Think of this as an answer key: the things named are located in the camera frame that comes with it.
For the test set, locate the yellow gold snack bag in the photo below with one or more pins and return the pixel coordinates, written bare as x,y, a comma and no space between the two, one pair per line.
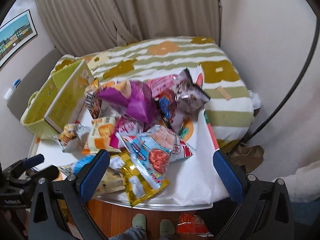
137,188

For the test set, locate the framed landscape picture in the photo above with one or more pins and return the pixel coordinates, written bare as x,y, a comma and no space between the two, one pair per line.
15,34

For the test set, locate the green cardboard box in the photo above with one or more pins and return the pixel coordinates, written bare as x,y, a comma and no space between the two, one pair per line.
59,101

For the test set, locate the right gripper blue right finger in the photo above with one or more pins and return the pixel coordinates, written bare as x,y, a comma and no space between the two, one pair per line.
233,177

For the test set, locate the pink snack bag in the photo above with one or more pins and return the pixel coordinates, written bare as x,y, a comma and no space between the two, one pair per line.
160,84

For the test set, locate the orange cream snack bag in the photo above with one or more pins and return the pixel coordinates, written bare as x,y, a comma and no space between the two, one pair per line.
100,135

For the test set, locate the red blue snack bag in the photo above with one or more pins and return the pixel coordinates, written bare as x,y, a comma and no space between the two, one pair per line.
167,104

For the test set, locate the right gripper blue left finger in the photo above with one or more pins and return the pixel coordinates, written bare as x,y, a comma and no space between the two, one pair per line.
91,174

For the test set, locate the light blue noodle snack bag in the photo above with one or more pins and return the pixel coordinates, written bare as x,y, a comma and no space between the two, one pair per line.
153,150

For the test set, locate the brown paper bag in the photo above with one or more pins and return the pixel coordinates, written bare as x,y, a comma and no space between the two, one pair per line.
248,158

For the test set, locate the red snack bag on floor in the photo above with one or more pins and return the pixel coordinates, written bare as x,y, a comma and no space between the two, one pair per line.
192,224

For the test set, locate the slipper foot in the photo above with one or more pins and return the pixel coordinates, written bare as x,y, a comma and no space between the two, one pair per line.
139,222
166,228

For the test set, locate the blue white bottle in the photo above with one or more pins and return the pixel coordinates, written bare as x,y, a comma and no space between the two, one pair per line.
11,89

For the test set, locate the grey brown snack bag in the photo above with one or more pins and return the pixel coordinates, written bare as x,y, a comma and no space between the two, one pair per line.
189,99

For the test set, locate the small orange white snack bag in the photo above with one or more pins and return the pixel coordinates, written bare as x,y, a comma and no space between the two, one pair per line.
70,139

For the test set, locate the blue cream cartoon snack bag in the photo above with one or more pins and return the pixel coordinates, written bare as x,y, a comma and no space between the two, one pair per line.
111,182

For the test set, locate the purple snack bag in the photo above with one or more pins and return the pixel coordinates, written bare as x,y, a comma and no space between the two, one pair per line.
131,98

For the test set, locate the grey headboard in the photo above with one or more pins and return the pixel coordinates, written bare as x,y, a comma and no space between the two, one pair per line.
32,82

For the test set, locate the white fruit print tablecloth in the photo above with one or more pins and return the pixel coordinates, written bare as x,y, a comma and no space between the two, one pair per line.
194,182

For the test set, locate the right slipper foot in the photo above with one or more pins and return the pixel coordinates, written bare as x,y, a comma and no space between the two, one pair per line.
166,228

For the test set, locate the green striped floral blanket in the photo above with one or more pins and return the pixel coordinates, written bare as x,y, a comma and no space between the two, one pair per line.
230,110

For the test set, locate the beige curtain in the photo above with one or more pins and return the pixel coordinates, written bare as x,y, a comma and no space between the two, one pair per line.
80,27

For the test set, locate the red black chips bag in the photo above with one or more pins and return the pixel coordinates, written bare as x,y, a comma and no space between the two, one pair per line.
92,100

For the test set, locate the left slipper foot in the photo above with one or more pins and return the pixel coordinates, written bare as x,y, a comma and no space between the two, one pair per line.
139,222

